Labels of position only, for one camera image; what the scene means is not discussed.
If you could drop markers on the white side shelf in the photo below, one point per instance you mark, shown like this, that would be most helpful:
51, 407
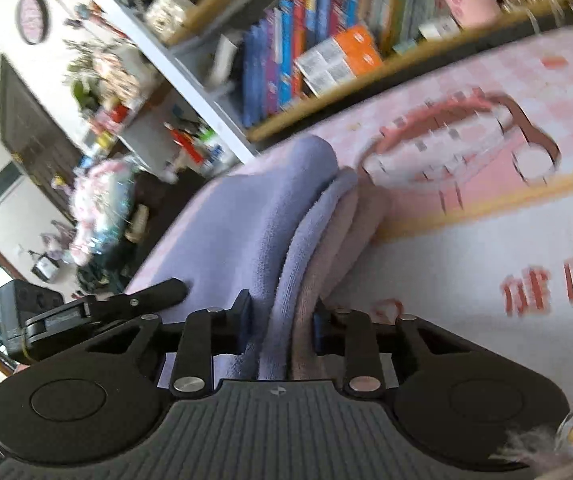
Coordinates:
186, 85

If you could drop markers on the wooden bookshelf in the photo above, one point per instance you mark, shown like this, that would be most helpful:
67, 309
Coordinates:
316, 110

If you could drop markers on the purple and mauve towel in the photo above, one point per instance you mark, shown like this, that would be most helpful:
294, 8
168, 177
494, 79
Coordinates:
246, 230

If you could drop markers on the small teal case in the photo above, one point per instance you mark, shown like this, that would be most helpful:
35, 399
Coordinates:
405, 46

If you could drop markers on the row of colourful books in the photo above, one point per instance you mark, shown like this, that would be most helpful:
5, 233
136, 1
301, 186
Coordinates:
286, 45

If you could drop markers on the dark wooden door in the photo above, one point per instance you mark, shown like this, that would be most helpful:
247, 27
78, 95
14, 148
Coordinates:
31, 135

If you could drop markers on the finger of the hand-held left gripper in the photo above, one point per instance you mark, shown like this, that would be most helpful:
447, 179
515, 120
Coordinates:
159, 292

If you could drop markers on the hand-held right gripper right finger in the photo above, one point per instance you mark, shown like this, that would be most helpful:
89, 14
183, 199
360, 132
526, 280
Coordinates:
322, 330

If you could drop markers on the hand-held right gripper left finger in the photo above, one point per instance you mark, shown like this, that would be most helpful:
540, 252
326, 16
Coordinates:
244, 320

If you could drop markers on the round pink wall plaque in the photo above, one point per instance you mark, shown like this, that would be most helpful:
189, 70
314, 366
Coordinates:
33, 17

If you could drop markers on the grey fluffy tuft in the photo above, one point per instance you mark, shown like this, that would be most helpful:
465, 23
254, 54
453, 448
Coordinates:
526, 442

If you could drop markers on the pink checked tablecloth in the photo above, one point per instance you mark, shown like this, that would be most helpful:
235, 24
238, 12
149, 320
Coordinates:
466, 240

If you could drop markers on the white charger block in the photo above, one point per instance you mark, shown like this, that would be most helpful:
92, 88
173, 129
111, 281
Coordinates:
439, 27

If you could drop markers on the pile of clothes and bags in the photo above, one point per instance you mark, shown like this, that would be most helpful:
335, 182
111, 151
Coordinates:
99, 210

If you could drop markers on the white woven basket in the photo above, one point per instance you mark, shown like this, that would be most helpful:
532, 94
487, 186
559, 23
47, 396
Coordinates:
166, 10

